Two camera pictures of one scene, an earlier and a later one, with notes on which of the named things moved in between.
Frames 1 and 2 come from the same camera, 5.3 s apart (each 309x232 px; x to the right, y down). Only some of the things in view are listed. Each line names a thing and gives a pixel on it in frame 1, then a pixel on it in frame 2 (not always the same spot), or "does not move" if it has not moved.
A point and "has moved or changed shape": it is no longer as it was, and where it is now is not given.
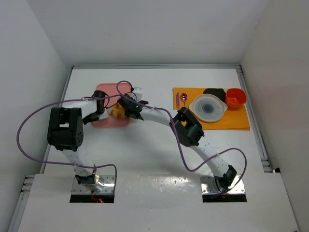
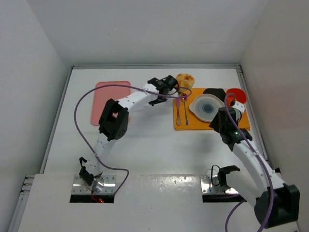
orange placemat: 233,119 does not move
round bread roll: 118,111 has moved or changed shape
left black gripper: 106,109 to 178,91
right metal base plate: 236,187 does not move
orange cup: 235,98 does not move
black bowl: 219,93 does not move
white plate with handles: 208,107 does not move
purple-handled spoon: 184,97 does not move
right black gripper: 123,101 to 215,91
